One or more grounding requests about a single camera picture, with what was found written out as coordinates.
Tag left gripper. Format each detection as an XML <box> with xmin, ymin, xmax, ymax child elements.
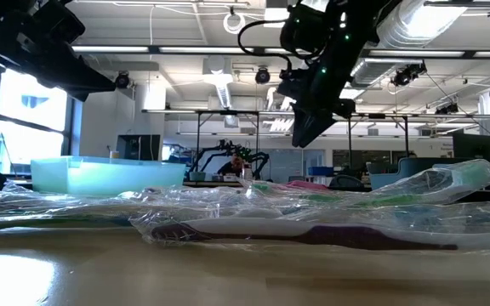
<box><xmin>14</xmin><ymin>0</ymin><xmax>117</xmax><ymax>103</ymax></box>

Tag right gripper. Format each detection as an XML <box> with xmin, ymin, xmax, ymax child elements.
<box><xmin>277</xmin><ymin>62</ymin><xmax>357</xmax><ymax>149</ymax></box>

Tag white ceiling louvre panels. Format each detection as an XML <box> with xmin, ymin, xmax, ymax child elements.
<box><xmin>265</xmin><ymin>87</ymin><xmax>297</xmax><ymax>133</ymax></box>

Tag blue storage crate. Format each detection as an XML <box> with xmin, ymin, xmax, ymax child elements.
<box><xmin>307</xmin><ymin>166</ymin><xmax>334</xmax><ymax>178</ymax></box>

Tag magenta microfibre cloth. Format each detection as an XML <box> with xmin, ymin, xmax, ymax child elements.
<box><xmin>285</xmin><ymin>179</ymin><xmax>329</xmax><ymax>191</ymax></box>

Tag person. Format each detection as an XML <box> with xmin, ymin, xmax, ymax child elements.
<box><xmin>217</xmin><ymin>153</ymin><xmax>247</xmax><ymax>178</ymax></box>

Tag dark computer monitor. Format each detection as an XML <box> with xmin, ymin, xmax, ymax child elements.
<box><xmin>452</xmin><ymin>133</ymin><xmax>490</xmax><ymax>167</ymax></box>
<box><xmin>116</xmin><ymin>133</ymin><xmax>162</xmax><ymax>162</ymax></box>

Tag light teal translucent tray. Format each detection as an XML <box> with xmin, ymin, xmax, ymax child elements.
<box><xmin>31</xmin><ymin>156</ymin><xmax>186</xmax><ymax>197</ymax></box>

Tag grey-blue plastic bin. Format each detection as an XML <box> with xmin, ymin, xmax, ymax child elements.
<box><xmin>366</xmin><ymin>156</ymin><xmax>478</xmax><ymax>191</ymax></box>

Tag ceiling light strip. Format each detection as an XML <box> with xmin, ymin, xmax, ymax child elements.
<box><xmin>70</xmin><ymin>44</ymin><xmax>490</xmax><ymax>60</ymax></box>

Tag black ceiling camera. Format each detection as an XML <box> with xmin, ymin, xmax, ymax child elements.
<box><xmin>254</xmin><ymin>66</ymin><xmax>271</xmax><ymax>85</ymax></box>
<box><xmin>435</xmin><ymin>103</ymin><xmax>460</xmax><ymax>116</ymax></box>
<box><xmin>114</xmin><ymin>71</ymin><xmax>131</xmax><ymax>90</ymax></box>

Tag black gantry frame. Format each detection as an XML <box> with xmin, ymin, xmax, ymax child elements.
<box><xmin>193</xmin><ymin>109</ymin><xmax>412</xmax><ymax>171</ymax></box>

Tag black ceiling camera rig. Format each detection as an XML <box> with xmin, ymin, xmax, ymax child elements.
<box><xmin>390</xmin><ymin>62</ymin><xmax>428</xmax><ymax>88</ymax></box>

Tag white cable coil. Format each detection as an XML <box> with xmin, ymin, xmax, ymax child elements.
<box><xmin>222</xmin><ymin>11</ymin><xmax>247</xmax><ymax>36</ymax></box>

